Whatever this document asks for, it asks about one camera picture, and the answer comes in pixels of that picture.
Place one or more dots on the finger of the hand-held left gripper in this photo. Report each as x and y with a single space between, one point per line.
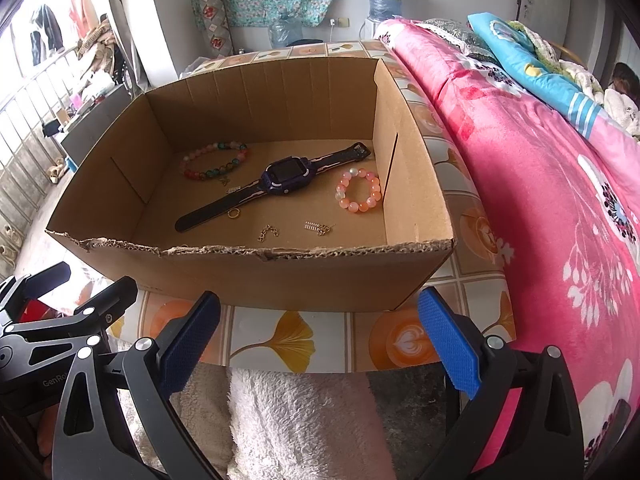
40 282
112 300

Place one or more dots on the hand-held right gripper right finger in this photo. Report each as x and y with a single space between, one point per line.
450 340

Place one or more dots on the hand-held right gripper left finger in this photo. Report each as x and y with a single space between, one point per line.
190 345

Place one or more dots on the brown cardboard box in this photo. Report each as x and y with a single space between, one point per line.
300 275

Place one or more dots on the purple smartwatch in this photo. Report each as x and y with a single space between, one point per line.
287 175

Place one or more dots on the patterned tablecloth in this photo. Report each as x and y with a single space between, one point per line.
280 340

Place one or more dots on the metal balcony railing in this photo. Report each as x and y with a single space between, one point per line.
20 160

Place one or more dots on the white fluffy garment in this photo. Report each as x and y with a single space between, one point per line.
300 420

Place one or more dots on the grey cabinet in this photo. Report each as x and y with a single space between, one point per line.
95 130

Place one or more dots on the pink floral blanket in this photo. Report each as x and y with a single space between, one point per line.
525 185

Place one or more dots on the pile of clothes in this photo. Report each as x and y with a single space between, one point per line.
105 50

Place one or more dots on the dark hanging jacket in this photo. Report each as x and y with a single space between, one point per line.
46 32

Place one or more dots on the pink hanging garment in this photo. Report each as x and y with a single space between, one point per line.
82 12

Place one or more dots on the blue patterned pillow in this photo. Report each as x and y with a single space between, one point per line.
520 55

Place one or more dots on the patterned cushion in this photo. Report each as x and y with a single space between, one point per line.
215 25

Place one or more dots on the grey lace blanket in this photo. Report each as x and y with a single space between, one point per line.
450 32

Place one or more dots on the white water dispenser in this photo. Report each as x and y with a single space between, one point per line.
372 29

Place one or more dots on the clear empty water jug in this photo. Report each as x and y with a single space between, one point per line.
286 30

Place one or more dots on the white wall socket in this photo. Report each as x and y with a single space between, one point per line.
341 22

